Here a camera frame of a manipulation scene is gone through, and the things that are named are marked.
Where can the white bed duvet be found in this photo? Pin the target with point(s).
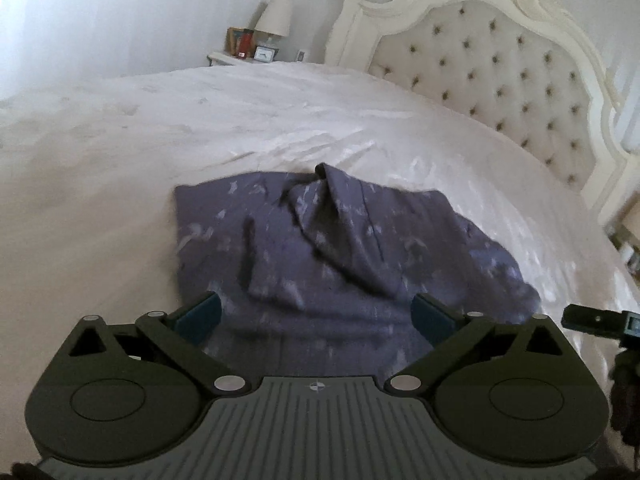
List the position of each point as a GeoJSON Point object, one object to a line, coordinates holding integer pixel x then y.
{"type": "Point", "coordinates": [88, 171]}

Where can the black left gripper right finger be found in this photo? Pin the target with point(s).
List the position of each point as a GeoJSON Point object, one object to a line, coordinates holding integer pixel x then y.
{"type": "Point", "coordinates": [451, 334]}

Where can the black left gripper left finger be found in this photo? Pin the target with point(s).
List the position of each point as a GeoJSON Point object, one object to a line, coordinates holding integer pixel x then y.
{"type": "Point", "coordinates": [176, 338]}

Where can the white nightstand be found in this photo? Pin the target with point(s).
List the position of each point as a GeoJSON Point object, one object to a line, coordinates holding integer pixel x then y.
{"type": "Point", "coordinates": [224, 59]}

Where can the small photo frame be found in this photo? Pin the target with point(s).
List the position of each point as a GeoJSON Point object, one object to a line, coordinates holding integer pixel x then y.
{"type": "Point", "coordinates": [265, 54]}

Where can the white table lamp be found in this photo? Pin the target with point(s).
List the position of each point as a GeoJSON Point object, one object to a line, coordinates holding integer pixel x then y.
{"type": "Point", "coordinates": [274, 24]}

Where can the cream tufted headboard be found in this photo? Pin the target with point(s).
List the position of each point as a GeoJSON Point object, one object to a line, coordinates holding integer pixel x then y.
{"type": "Point", "coordinates": [524, 68]}

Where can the purple patterned hooded garment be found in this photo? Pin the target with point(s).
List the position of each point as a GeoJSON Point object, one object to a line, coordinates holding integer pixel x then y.
{"type": "Point", "coordinates": [316, 272]}

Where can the red picture frame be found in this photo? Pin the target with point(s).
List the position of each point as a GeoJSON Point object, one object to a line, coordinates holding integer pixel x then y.
{"type": "Point", "coordinates": [240, 42]}

